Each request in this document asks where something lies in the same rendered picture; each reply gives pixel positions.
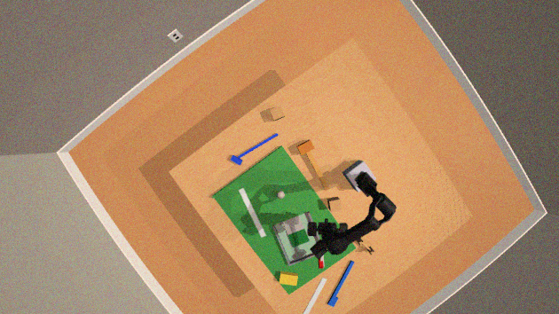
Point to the white flat bar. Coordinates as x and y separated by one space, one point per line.
315 296
251 211

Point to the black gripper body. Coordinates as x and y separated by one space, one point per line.
312 228

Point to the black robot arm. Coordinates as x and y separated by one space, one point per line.
336 242

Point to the green putting mat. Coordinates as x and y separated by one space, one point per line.
262 184

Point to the yellow rectangular block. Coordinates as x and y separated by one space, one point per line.
287 277

